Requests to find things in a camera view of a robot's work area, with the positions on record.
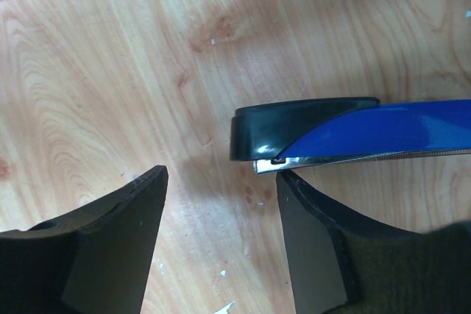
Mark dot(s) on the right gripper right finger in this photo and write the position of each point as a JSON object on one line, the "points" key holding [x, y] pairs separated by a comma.
{"points": [[341, 261]]}

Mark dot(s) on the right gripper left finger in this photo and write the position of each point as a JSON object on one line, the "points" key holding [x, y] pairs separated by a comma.
{"points": [[94, 259]]}

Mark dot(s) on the blue stapler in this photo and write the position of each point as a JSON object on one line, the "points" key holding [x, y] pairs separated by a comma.
{"points": [[296, 134]]}

